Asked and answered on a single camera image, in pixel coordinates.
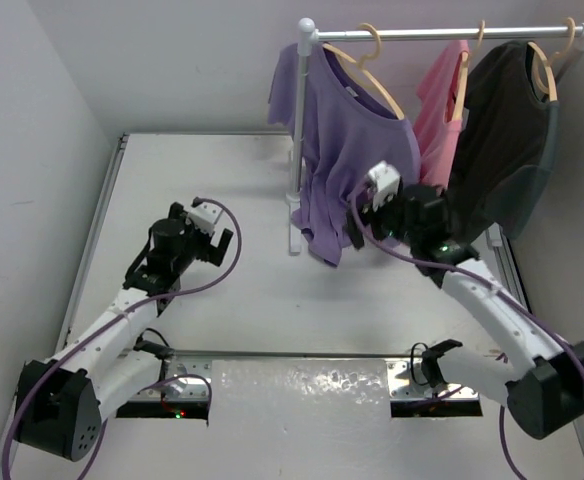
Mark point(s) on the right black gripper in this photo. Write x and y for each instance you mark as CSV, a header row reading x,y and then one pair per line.
x,y
374,215

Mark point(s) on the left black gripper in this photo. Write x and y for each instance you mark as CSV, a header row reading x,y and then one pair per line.
x,y
177,210

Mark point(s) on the purple t shirt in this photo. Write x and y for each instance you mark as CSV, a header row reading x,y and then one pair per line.
x,y
346,133

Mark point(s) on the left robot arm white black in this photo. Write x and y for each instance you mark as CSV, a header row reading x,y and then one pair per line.
x,y
63,402

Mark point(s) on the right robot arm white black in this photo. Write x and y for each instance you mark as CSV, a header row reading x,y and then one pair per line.
x,y
540,382

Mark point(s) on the pink t shirt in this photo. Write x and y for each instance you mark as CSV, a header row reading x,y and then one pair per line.
x,y
439,122

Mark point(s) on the dark grey t shirt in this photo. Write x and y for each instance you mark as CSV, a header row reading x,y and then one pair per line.
x,y
505,154

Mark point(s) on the wooden hanger holding pink shirt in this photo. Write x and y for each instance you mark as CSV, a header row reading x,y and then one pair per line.
x,y
463,73

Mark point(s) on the wooden hanger holding dark shirt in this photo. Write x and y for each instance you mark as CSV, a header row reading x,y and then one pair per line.
x,y
542,65

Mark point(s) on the silver clothes rack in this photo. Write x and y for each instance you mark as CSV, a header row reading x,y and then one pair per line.
x,y
309,35

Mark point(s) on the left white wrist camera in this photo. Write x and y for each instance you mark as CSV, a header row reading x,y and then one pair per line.
x,y
205,216

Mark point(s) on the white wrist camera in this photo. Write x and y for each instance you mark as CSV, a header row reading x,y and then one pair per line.
x,y
205,216
384,181

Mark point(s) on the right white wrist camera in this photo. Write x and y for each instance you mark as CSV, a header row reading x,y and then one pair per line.
x,y
384,181

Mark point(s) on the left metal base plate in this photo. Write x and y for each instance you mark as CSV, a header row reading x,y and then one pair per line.
x,y
191,378

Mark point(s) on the metal base plate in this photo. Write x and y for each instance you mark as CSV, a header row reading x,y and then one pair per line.
x,y
403,388
191,378

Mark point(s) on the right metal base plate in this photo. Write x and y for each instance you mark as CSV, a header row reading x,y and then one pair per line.
x,y
403,388

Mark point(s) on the aluminium table frame rail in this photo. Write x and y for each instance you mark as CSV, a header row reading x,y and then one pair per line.
x,y
92,239

